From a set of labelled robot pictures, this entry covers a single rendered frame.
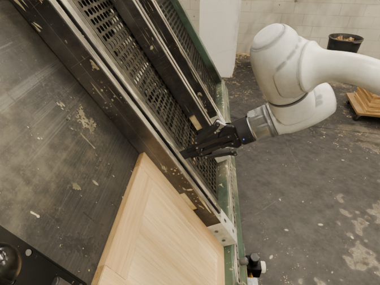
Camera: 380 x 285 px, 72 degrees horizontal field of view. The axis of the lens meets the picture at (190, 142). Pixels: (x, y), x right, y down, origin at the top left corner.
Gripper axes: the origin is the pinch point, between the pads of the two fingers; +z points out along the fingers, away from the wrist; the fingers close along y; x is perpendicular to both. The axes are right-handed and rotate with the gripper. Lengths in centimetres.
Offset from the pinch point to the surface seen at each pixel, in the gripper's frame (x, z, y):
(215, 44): -374, 29, -69
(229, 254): 10.7, 4.3, -38.1
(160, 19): -63, 3, 30
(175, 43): -63, 3, 18
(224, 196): -16.3, 5.9, -38.2
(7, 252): 52, -8, 31
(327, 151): -172, -53, -177
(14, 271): 52, -8, 30
